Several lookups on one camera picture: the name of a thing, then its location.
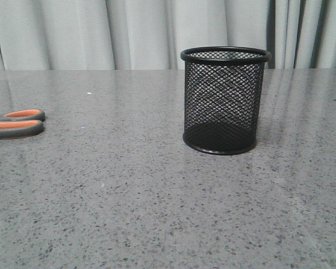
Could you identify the grey pleated curtain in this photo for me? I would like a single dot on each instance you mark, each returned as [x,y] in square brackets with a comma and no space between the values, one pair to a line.
[85,35]

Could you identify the black mesh pen cup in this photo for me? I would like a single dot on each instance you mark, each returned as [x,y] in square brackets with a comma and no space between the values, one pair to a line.
[222,92]

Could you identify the grey orange handled scissors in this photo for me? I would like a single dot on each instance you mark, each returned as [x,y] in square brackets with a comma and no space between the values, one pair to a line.
[21,123]

